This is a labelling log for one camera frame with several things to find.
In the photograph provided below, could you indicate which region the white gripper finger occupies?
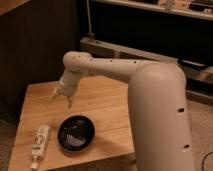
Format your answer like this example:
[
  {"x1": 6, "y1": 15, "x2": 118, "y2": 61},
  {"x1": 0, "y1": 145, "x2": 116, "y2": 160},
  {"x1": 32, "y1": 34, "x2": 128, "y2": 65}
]
[
  {"x1": 67, "y1": 96, "x2": 73, "y2": 109},
  {"x1": 49, "y1": 88, "x2": 60, "y2": 102}
]

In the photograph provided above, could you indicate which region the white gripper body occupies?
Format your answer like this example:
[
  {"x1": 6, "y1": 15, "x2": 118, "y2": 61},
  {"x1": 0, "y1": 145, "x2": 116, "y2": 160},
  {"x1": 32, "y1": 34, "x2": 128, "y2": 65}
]
[{"x1": 57, "y1": 70, "x2": 81, "y2": 97}]

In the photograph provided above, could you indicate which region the white plastic bottle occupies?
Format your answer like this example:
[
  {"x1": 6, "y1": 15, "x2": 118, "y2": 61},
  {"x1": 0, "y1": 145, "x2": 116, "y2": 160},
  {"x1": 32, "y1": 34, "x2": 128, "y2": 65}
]
[{"x1": 30, "y1": 125, "x2": 51, "y2": 170}]

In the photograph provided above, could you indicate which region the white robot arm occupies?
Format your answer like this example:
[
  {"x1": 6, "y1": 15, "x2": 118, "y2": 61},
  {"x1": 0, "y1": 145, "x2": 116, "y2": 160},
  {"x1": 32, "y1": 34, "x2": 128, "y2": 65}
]
[{"x1": 53, "y1": 51, "x2": 196, "y2": 171}]

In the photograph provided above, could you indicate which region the black ceramic bowl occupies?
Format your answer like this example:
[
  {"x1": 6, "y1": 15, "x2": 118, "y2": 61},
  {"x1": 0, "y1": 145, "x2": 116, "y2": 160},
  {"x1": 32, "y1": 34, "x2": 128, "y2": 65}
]
[{"x1": 57, "y1": 115, "x2": 95, "y2": 152}]

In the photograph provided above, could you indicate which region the wooden table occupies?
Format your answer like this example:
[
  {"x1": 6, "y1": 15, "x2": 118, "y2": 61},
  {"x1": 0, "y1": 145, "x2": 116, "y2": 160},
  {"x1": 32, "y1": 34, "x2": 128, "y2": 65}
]
[{"x1": 8, "y1": 76, "x2": 133, "y2": 171}]

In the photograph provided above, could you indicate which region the vertical metal pole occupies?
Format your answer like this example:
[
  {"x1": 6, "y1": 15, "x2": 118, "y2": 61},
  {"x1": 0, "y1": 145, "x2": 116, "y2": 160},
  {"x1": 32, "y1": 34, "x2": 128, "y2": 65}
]
[{"x1": 86, "y1": 0, "x2": 94, "y2": 41}]

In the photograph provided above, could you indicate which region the upper wooden shelf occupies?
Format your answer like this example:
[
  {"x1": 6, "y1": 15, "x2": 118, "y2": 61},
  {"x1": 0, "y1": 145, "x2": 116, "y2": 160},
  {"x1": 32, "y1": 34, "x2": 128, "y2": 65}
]
[{"x1": 93, "y1": 0, "x2": 213, "y2": 21}]

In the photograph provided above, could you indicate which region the metal shelf rail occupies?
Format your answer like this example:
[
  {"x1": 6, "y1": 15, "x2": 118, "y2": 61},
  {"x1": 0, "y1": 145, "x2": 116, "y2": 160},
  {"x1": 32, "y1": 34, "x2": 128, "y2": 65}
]
[{"x1": 80, "y1": 37, "x2": 213, "y2": 84}]

